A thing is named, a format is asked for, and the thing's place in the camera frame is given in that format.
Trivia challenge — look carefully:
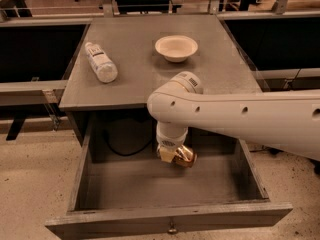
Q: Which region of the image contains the orange gold soda can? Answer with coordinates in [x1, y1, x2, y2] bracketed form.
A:
[173, 145, 197, 168]

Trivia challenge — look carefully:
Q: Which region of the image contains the brass drawer knob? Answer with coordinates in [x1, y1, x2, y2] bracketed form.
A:
[167, 218, 178, 235]

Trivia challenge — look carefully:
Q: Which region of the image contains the open grey top drawer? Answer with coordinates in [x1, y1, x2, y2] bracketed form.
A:
[45, 110, 292, 240]

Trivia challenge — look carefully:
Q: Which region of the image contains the white paper bowl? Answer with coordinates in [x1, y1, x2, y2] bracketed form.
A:
[155, 35, 198, 63]

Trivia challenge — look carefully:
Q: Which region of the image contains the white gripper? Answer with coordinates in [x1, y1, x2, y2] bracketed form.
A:
[156, 132, 187, 163]

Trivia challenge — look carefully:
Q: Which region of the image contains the metal railing frame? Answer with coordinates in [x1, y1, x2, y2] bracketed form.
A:
[0, 80, 67, 130]

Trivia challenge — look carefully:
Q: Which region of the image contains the clear plastic water bottle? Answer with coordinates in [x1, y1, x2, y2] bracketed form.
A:
[85, 42, 118, 83]

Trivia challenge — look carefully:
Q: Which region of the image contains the black cable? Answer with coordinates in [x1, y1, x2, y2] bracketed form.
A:
[102, 114, 158, 158]

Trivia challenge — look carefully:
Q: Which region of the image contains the grey wooden cabinet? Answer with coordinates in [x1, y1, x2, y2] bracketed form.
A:
[59, 14, 267, 145]

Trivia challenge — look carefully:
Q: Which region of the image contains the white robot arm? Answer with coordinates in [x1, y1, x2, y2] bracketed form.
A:
[147, 71, 320, 162]

